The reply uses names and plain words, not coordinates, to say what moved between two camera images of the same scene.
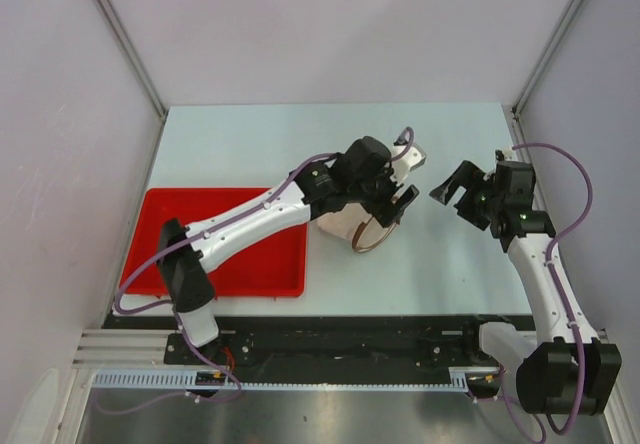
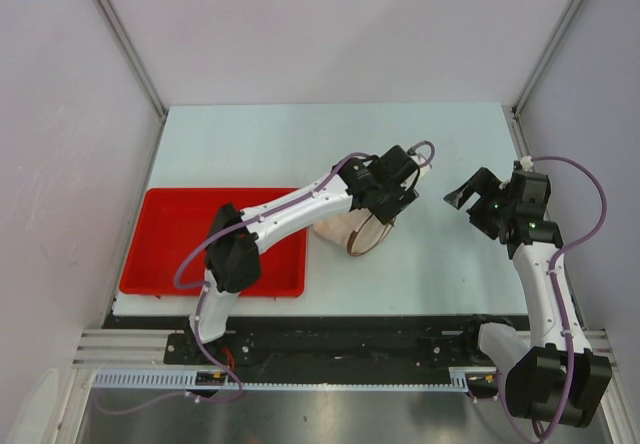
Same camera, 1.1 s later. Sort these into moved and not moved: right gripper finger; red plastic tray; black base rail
Moved: right gripper finger
Not moved: red plastic tray; black base rail
